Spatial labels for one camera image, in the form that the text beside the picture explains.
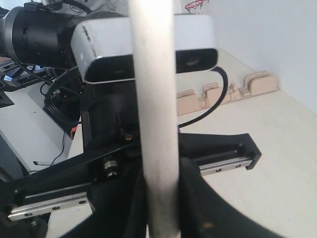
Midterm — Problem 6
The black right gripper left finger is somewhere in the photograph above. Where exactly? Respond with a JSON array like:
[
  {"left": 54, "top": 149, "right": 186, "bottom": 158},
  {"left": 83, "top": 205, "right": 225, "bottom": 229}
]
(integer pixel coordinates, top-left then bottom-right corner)
[{"left": 63, "top": 171, "right": 147, "bottom": 238}]

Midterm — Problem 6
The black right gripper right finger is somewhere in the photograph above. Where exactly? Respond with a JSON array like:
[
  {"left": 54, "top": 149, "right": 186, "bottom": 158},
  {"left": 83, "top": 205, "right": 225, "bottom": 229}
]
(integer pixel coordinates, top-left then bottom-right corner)
[{"left": 179, "top": 158, "right": 282, "bottom": 238}]

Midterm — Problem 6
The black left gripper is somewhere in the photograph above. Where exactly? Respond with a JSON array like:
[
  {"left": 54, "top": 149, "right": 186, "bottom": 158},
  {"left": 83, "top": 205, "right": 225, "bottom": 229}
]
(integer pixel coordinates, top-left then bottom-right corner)
[{"left": 0, "top": 79, "right": 262, "bottom": 238}]

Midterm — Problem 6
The white drumstick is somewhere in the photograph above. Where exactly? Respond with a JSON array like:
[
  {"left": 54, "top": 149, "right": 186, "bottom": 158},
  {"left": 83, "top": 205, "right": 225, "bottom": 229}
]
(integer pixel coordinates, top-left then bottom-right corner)
[{"left": 128, "top": 0, "right": 180, "bottom": 238}]

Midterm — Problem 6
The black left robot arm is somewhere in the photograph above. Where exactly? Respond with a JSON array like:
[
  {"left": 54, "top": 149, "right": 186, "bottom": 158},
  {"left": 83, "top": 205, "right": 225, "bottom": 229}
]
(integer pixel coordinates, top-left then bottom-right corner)
[{"left": 0, "top": 2, "right": 270, "bottom": 238}]

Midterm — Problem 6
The beige wooden slotted rack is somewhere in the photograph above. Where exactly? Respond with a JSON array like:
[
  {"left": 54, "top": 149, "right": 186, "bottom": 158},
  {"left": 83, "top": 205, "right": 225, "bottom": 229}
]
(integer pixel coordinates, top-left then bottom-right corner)
[{"left": 177, "top": 71, "right": 278, "bottom": 116}]

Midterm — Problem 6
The red basketball hoop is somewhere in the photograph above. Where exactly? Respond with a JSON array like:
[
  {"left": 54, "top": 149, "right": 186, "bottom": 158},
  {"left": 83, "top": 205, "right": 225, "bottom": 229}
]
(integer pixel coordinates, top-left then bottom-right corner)
[{"left": 184, "top": 0, "right": 210, "bottom": 14}]

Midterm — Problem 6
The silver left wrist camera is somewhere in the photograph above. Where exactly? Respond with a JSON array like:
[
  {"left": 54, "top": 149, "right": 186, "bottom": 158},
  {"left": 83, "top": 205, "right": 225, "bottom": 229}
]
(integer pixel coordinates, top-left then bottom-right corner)
[{"left": 70, "top": 14, "right": 218, "bottom": 84}]

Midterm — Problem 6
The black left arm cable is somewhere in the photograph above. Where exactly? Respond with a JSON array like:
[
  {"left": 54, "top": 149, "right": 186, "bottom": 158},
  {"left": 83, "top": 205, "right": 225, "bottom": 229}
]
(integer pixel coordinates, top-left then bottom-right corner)
[{"left": 177, "top": 65, "right": 229, "bottom": 128}]

